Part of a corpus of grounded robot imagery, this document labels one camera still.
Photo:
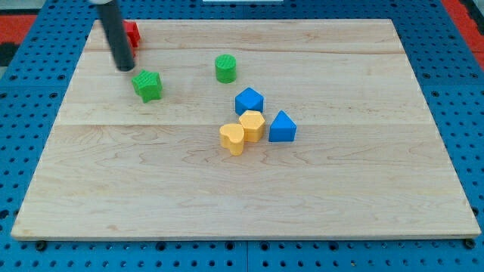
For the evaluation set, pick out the blue triangle block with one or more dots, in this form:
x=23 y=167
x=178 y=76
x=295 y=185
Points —
x=282 y=129

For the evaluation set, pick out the green cylinder block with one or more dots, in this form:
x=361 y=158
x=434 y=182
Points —
x=226 y=68

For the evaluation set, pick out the yellow hexagon block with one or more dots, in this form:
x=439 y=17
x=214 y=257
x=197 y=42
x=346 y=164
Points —
x=253 y=124

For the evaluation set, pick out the wooden board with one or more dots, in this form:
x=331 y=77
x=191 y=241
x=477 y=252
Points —
x=367 y=161

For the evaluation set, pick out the blue pentagon block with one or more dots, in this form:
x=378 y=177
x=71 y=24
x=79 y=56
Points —
x=248 y=99

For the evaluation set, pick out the yellow heart block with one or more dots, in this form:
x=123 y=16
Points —
x=232 y=138

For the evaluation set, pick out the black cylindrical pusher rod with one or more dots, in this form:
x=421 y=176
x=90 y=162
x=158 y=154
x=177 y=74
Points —
x=112 y=22

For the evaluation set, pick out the red block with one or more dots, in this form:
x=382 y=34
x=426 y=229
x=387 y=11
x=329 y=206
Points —
x=131 y=28

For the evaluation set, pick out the green star block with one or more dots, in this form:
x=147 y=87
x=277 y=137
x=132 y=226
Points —
x=148 y=85

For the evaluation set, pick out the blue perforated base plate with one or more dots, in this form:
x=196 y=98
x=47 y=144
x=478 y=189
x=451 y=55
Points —
x=36 y=80

